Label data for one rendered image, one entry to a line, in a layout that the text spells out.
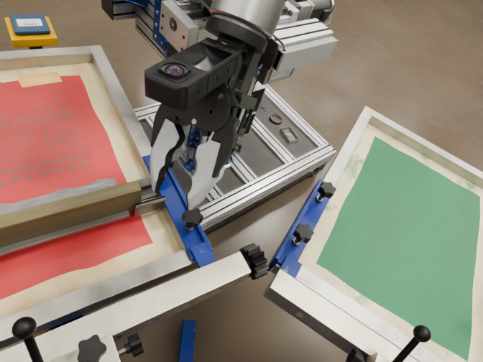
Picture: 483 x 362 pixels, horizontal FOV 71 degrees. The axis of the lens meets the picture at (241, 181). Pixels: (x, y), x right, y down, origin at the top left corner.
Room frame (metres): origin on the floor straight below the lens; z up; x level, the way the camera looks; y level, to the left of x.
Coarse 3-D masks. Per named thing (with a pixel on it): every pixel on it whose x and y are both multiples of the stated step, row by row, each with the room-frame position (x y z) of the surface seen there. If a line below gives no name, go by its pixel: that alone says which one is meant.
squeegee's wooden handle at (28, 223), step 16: (96, 192) 0.34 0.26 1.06; (112, 192) 0.36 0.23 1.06; (128, 192) 0.37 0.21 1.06; (32, 208) 0.26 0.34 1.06; (48, 208) 0.27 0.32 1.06; (64, 208) 0.28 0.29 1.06; (80, 208) 0.30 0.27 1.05; (96, 208) 0.32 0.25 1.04; (112, 208) 0.34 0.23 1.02; (128, 208) 0.37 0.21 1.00; (0, 224) 0.21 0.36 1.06; (16, 224) 0.22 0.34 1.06; (32, 224) 0.24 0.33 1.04; (48, 224) 0.26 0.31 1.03; (64, 224) 0.27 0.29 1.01; (0, 240) 0.20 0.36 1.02; (16, 240) 0.21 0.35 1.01
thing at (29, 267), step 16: (0, 96) 0.55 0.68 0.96; (0, 112) 0.50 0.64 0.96; (0, 192) 0.31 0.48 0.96; (16, 192) 0.32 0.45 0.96; (0, 256) 0.19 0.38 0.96; (16, 256) 0.20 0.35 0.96; (32, 256) 0.21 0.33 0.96; (0, 272) 0.16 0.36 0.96; (16, 272) 0.17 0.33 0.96; (32, 272) 0.18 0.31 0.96; (48, 272) 0.19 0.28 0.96; (0, 288) 0.14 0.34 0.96; (16, 288) 0.15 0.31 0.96
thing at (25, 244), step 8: (112, 216) 0.34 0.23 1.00; (120, 216) 0.35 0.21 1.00; (128, 216) 0.36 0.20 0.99; (80, 224) 0.30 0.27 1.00; (88, 224) 0.30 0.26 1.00; (96, 224) 0.31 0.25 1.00; (104, 224) 0.32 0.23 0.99; (56, 232) 0.26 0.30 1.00; (64, 232) 0.27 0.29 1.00; (72, 232) 0.27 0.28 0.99; (32, 240) 0.23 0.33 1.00; (40, 240) 0.23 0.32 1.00; (48, 240) 0.24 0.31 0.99; (0, 248) 0.19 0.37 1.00; (8, 248) 0.20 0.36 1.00; (16, 248) 0.20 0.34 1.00; (24, 248) 0.21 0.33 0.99
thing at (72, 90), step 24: (24, 96) 0.58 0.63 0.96; (48, 96) 0.62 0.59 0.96; (72, 96) 0.65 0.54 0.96; (96, 120) 0.61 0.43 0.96; (96, 144) 0.53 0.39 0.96; (96, 168) 0.46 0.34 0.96; (120, 168) 0.49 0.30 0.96; (48, 192) 0.35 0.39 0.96; (72, 240) 0.27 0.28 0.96; (96, 240) 0.29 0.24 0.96; (120, 240) 0.31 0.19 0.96; (144, 240) 0.34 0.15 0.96; (72, 264) 0.23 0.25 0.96; (96, 264) 0.25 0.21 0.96
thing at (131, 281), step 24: (48, 48) 0.76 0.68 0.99; (72, 48) 0.80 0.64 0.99; (96, 48) 0.85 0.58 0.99; (120, 96) 0.69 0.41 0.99; (120, 120) 0.64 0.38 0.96; (144, 144) 0.57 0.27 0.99; (144, 168) 0.51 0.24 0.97; (168, 216) 0.40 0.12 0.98; (144, 264) 0.27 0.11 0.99; (168, 264) 0.29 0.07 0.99; (192, 264) 0.32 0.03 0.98; (96, 288) 0.19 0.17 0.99; (120, 288) 0.21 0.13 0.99; (144, 288) 0.24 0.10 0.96; (24, 312) 0.11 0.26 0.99; (48, 312) 0.12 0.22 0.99; (72, 312) 0.14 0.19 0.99; (0, 336) 0.06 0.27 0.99
